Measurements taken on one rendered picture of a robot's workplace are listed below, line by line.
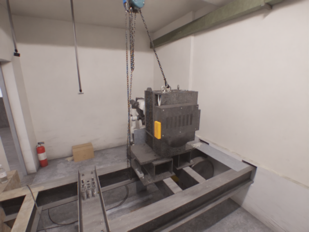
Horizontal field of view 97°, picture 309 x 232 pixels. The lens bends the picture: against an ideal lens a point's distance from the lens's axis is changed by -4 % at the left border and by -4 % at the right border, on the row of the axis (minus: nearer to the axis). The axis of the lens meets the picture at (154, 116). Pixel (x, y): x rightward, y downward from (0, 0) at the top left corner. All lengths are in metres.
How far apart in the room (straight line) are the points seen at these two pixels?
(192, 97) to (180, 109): 0.30
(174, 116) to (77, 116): 2.68
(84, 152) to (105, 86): 1.55
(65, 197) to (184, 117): 1.62
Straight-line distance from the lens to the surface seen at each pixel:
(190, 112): 1.55
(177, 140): 1.55
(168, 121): 1.40
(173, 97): 1.54
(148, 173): 1.83
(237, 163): 2.28
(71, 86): 3.61
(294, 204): 2.26
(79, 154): 3.60
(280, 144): 2.12
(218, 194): 2.03
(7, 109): 3.35
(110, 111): 3.74
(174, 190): 1.65
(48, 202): 2.15
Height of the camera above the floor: 1.75
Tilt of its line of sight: 14 degrees down
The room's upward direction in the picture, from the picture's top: straight up
